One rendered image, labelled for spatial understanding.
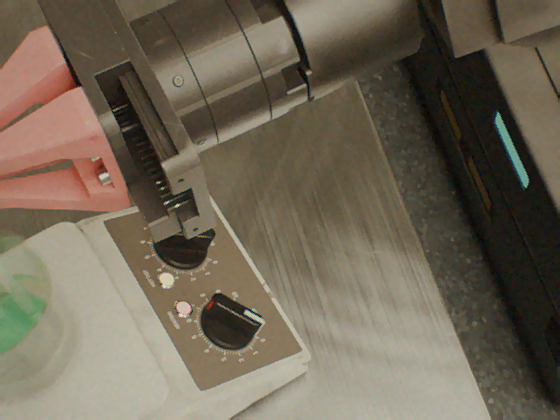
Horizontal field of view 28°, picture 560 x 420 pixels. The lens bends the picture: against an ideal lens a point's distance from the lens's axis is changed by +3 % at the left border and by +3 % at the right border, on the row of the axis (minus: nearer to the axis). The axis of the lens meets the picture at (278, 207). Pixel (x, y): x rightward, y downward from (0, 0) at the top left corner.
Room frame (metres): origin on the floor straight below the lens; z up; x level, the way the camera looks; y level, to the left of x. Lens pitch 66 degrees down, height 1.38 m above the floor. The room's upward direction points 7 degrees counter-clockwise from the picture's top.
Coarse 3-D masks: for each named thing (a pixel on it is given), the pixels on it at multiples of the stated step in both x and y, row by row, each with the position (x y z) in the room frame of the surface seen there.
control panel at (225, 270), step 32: (128, 224) 0.26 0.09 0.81; (128, 256) 0.24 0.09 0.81; (224, 256) 0.24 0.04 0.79; (160, 288) 0.22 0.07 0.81; (192, 288) 0.22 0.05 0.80; (224, 288) 0.22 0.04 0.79; (256, 288) 0.22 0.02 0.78; (160, 320) 0.20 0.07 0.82; (192, 320) 0.20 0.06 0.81; (192, 352) 0.18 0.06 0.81; (224, 352) 0.18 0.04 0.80; (256, 352) 0.18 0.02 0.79; (288, 352) 0.18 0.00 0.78
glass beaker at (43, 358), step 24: (0, 240) 0.21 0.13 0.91; (24, 240) 0.21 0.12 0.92; (24, 264) 0.21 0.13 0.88; (48, 288) 0.18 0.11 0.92; (48, 312) 0.18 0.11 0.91; (72, 312) 0.19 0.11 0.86; (24, 336) 0.16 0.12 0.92; (48, 336) 0.17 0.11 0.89; (72, 336) 0.18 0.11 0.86; (0, 360) 0.16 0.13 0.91; (24, 360) 0.16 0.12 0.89; (48, 360) 0.16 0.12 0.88; (72, 360) 0.17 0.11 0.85; (0, 384) 0.16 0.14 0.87; (24, 384) 0.16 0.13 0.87; (48, 384) 0.16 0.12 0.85
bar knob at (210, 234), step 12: (168, 240) 0.24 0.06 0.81; (180, 240) 0.24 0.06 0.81; (192, 240) 0.24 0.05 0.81; (204, 240) 0.24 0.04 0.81; (168, 252) 0.24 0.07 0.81; (180, 252) 0.24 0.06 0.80; (192, 252) 0.24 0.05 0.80; (204, 252) 0.24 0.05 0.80; (168, 264) 0.23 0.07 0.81; (180, 264) 0.23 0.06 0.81; (192, 264) 0.23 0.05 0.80
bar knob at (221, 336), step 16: (208, 304) 0.20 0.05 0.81; (224, 304) 0.20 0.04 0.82; (240, 304) 0.20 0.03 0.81; (208, 320) 0.20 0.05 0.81; (224, 320) 0.19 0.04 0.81; (240, 320) 0.19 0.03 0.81; (256, 320) 0.19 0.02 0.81; (208, 336) 0.19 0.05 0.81; (224, 336) 0.19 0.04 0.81; (240, 336) 0.19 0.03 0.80
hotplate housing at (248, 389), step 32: (96, 224) 0.26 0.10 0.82; (224, 224) 0.27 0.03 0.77; (128, 288) 0.22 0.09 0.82; (288, 320) 0.20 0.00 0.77; (160, 352) 0.18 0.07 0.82; (192, 384) 0.16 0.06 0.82; (224, 384) 0.16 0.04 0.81; (256, 384) 0.16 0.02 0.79; (160, 416) 0.14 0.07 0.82; (192, 416) 0.14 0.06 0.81; (224, 416) 0.15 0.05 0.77
